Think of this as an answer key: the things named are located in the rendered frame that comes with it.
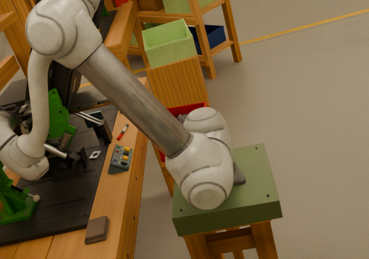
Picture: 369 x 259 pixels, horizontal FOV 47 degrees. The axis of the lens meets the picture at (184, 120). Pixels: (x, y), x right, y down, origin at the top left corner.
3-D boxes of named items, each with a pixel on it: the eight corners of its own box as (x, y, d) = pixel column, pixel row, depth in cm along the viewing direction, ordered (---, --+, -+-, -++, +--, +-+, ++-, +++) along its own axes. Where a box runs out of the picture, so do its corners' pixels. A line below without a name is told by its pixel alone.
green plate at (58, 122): (77, 128, 192) (62, 84, 188) (71, 134, 184) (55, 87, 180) (53, 134, 194) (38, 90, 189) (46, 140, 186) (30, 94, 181)
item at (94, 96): (115, 89, 207) (113, 84, 206) (111, 104, 193) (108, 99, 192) (42, 108, 212) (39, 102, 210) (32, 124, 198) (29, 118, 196)
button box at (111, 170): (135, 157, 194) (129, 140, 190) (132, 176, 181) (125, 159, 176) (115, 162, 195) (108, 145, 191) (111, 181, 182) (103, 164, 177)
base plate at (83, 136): (123, 97, 253) (122, 94, 252) (89, 227, 157) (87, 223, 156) (57, 114, 258) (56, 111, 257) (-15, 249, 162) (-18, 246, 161)
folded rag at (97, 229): (107, 240, 145) (104, 234, 144) (84, 245, 146) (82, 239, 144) (110, 220, 154) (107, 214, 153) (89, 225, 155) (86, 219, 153)
